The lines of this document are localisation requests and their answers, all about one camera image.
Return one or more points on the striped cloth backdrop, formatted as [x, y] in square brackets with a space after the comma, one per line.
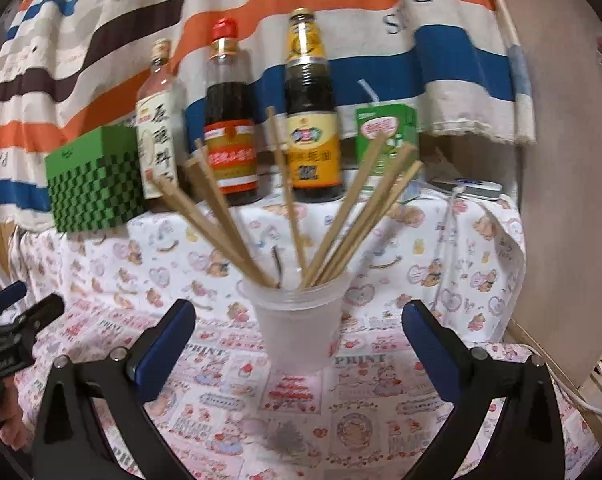
[70, 66]

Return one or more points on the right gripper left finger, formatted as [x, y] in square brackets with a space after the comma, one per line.
[154, 354]

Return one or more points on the small white blue box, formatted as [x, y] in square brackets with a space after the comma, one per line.
[485, 190]

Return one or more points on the green drink carton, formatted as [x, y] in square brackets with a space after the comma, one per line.
[395, 122]

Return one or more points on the green checkered box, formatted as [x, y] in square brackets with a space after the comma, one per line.
[94, 182]

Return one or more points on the left hand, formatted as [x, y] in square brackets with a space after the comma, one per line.
[12, 430]

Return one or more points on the red cap vinegar bottle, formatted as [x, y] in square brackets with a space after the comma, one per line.
[228, 125]

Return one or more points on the clear plastic cup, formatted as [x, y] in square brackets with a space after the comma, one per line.
[301, 328]

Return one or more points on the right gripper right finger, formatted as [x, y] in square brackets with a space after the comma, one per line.
[444, 357]

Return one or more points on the yellow label soy sauce bottle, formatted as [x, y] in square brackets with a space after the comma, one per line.
[312, 129]

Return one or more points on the printed tablecloth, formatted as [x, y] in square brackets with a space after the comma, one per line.
[331, 389]

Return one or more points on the cooking wine bottle white label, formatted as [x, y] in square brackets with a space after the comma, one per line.
[160, 121]

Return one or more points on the brown board panel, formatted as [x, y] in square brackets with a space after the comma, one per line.
[561, 303]

